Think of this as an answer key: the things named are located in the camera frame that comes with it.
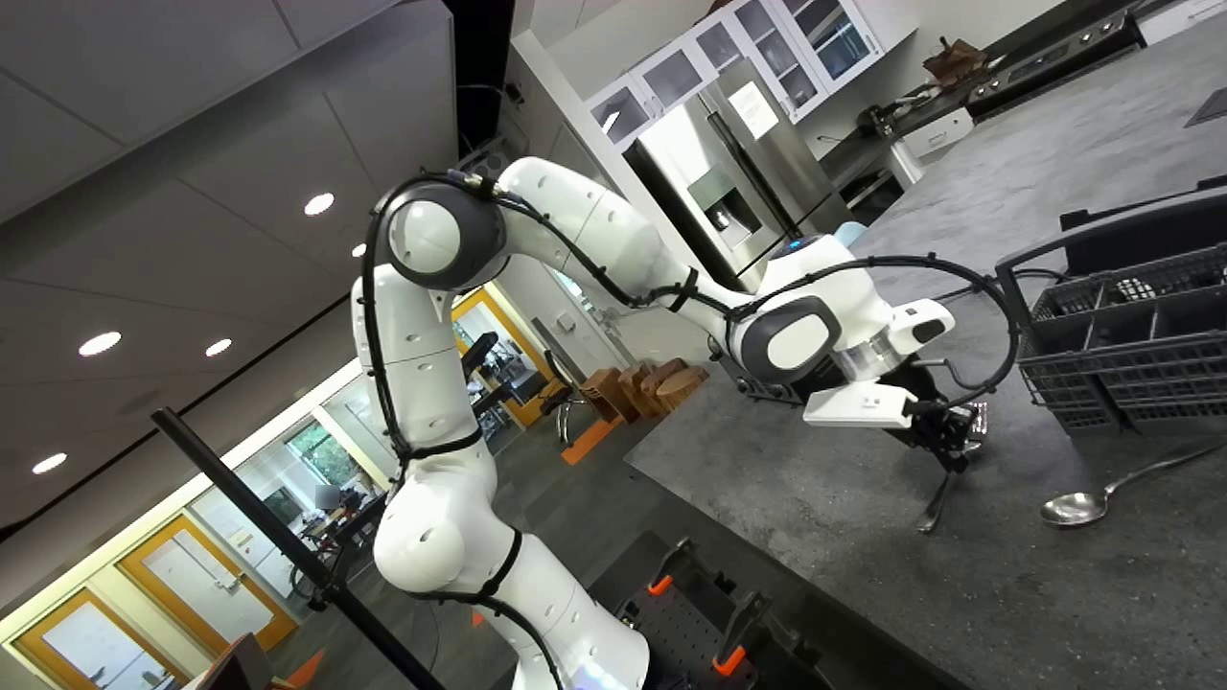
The white glass-door wall cabinet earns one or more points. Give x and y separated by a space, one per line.
803 53

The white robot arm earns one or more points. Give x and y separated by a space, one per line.
815 330

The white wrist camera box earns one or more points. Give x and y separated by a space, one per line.
862 405

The orange-handled black clamp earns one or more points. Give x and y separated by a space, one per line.
732 664
656 596

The silver fork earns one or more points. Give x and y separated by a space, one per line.
929 520

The black camera stand pole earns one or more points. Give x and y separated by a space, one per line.
350 608

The black cutlery caddy basket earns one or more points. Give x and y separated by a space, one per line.
1125 314

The silver spoon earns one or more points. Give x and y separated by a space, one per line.
1087 507

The stainless steel refrigerator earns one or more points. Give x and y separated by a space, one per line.
736 180

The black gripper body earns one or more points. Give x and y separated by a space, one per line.
953 430

